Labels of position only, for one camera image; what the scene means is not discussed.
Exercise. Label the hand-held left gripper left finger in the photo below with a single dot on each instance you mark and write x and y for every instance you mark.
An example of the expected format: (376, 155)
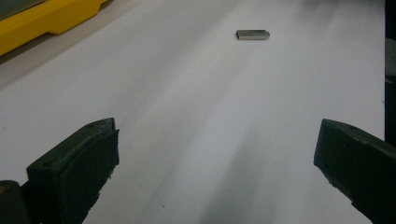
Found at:
(71, 168)

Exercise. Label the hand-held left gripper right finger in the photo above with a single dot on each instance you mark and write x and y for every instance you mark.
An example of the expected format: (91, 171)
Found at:
(358, 161)

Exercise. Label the small grey metal block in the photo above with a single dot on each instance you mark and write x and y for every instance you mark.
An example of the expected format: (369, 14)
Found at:
(252, 34)

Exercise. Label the yellow plastic case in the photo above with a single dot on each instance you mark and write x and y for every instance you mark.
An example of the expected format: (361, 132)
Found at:
(37, 21)

